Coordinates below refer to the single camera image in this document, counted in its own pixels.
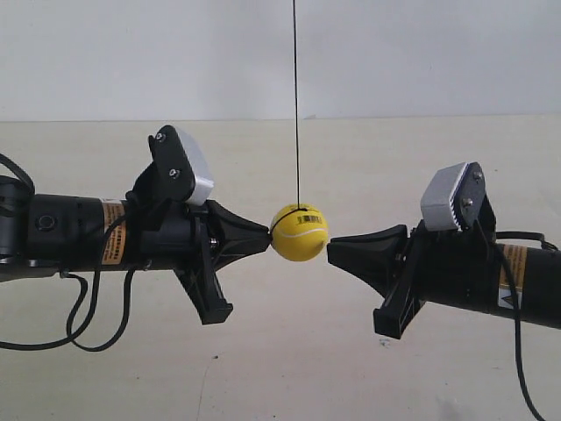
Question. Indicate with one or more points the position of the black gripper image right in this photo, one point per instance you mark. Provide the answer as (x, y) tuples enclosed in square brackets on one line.
[(459, 269)]

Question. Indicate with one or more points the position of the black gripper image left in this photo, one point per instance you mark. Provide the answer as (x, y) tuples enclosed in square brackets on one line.
[(180, 237)]

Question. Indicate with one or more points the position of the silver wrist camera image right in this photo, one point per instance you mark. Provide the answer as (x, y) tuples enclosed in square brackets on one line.
[(454, 197)]

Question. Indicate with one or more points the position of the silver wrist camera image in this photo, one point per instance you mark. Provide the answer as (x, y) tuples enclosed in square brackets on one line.
[(454, 197), (181, 171)]

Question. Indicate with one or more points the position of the yellow tennis ball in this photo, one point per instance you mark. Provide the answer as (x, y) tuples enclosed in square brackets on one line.
[(299, 232)]

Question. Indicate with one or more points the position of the black cable image right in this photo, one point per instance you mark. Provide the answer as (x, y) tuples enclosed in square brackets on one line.
[(517, 316)]

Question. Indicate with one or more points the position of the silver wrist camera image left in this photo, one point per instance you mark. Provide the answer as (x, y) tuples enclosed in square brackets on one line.
[(181, 171)]

